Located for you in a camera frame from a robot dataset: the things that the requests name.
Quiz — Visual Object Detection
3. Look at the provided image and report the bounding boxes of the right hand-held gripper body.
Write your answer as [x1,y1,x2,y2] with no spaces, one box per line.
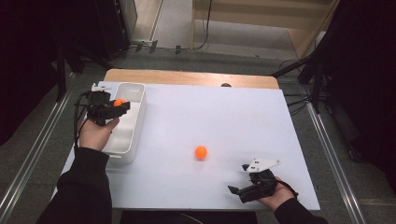
[237,157,282,204]

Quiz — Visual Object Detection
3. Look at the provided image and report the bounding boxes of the metal floor rail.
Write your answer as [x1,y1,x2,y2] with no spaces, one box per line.
[0,73,76,224]
[306,102,367,224]

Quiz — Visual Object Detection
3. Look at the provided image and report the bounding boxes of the black metal stand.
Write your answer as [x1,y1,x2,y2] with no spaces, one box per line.
[54,40,113,103]
[270,49,326,115]

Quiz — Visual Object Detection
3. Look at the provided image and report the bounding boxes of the black curtain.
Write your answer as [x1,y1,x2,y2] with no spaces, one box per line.
[320,0,396,190]
[0,0,104,147]

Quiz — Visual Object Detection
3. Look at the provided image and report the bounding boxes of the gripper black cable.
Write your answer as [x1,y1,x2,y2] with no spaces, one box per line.
[276,178,299,200]
[73,91,92,148]

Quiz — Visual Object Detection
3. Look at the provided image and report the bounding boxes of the light wooden shelf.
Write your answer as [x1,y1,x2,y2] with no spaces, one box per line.
[190,0,340,60]

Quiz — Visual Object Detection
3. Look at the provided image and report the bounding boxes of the white plastic bin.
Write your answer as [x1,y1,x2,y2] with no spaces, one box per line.
[101,81,148,165]

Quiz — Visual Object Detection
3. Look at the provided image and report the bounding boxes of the plain orange ball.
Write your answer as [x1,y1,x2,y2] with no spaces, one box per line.
[194,146,208,161]

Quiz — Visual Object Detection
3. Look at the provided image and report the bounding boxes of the person's left hand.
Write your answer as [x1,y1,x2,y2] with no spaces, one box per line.
[78,116,120,153]

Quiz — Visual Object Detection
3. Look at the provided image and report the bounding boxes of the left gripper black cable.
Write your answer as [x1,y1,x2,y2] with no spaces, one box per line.
[73,91,92,148]

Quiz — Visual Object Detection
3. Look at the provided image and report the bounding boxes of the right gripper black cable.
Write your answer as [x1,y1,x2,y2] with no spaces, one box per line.
[276,178,299,200]

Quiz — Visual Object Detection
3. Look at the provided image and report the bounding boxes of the white board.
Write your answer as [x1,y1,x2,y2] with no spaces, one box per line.
[50,80,321,212]

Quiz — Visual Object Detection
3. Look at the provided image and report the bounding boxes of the black cabinet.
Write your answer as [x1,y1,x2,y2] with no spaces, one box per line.
[92,0,132,61]

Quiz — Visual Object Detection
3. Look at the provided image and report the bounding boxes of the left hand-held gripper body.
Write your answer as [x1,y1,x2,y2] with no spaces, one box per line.
[86,82,112,127]

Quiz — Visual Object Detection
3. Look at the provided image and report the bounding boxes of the person's right hand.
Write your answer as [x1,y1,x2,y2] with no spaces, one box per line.
[256,176,297,213]

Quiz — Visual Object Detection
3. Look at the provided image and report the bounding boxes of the hanging black cable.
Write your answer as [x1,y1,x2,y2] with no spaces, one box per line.
[191,0,213,51]

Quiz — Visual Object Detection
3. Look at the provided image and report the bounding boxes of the black floor cables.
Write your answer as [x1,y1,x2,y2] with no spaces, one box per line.
[283,92,312,117]

